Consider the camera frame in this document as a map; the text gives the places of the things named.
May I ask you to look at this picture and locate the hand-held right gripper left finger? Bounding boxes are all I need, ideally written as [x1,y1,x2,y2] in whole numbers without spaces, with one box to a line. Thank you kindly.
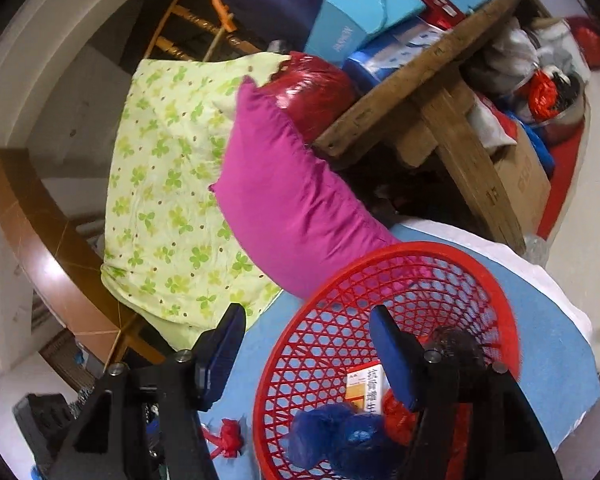
[47,303,247,480]

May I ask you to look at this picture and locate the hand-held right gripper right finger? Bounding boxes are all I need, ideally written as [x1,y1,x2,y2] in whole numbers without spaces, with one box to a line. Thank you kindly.
[369,305,563,480]

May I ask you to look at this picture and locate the orange white small box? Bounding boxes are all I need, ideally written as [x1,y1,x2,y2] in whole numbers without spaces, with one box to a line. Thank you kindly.
[345,362,393,413]

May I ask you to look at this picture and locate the black plastic bag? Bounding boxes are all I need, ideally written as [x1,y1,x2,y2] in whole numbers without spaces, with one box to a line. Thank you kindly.
[427,326,486,403]

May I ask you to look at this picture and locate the small red wrapper scrap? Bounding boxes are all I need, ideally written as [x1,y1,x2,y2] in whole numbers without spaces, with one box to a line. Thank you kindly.
[202,417,246,461]

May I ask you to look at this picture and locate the blue plastic bag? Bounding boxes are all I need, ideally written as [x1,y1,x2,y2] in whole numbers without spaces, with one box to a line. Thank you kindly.
[285,402,406,480]

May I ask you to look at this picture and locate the red plastic mesh basket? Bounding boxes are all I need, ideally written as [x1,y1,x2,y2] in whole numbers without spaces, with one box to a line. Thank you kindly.
[252,241,522,480]

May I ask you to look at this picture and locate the blue towel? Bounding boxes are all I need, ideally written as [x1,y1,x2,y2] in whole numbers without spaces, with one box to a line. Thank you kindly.
[200,222,600,480]

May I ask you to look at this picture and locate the pink pillow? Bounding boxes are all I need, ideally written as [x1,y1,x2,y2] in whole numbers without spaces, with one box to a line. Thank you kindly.
[209,77,416,301]

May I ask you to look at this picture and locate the green floral quilt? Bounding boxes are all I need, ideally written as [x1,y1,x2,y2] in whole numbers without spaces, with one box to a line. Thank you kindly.
[100,52,291,353]

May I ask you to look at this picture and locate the rough wooden table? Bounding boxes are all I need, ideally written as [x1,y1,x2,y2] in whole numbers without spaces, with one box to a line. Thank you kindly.
[312,0,528,256]

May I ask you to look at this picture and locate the brown cardboard box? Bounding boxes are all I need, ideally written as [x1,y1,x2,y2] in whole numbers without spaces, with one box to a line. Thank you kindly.
[490,125,552,236]

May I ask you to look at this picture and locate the red floor mat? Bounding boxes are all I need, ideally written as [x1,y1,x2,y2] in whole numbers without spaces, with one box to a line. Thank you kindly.
[537,115,586,241]

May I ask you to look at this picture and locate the blue plastic sack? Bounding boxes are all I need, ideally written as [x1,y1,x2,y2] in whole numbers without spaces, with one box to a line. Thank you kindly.
[520,120,556,176]

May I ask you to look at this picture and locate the shiny red bag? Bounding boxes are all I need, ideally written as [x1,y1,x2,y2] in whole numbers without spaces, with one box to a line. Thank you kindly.
[267,51,358,146]

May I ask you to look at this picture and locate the steel basin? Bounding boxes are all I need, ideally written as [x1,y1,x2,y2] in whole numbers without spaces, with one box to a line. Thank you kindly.
[515,72,586,143]

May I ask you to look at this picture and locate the blue white packet box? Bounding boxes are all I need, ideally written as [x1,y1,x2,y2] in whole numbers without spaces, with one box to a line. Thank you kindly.
[342,15,451,93]

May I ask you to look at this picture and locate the orange red plastic bag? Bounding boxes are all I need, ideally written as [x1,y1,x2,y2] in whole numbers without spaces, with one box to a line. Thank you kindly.
[527,70,563,121]

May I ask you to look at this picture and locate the white plastic bag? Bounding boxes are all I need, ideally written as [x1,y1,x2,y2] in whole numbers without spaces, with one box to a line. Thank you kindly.
[490,25,538,78]

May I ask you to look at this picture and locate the light blue cardboard box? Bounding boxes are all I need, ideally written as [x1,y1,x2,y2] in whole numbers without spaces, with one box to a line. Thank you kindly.
[302,0,427,67]

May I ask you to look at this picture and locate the wooden stair railing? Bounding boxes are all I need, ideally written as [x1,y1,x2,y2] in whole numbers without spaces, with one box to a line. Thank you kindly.
[140,0,266,66]

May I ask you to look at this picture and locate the large red plastic bag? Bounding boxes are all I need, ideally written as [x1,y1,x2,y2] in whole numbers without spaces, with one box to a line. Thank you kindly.
[572,17,600,68]

